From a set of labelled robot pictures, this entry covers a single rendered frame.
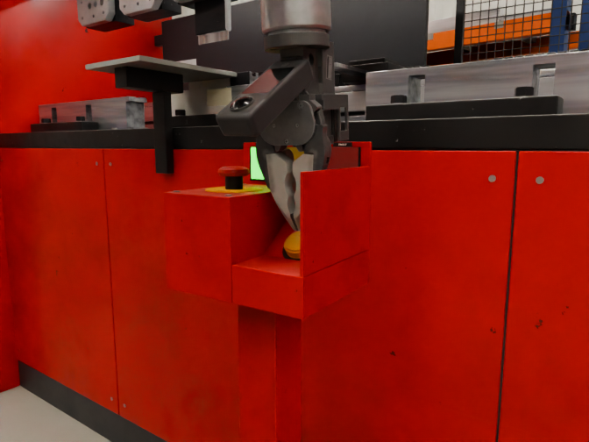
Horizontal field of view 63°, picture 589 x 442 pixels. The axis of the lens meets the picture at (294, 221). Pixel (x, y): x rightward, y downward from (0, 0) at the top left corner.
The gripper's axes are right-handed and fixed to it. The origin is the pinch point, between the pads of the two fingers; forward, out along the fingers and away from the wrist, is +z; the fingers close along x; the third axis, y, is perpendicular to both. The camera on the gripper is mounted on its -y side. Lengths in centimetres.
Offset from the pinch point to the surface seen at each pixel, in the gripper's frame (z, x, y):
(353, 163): -5.5, -2.7, 9.8
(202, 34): -31, 55, 47
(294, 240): 2.5, 0.5, 0.6
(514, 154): -5.0, -18.6, 26.4
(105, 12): -40, 89, 45
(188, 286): 7.6, 11.3, -6.5
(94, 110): -15, 99, 45
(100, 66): -23, 57, 19
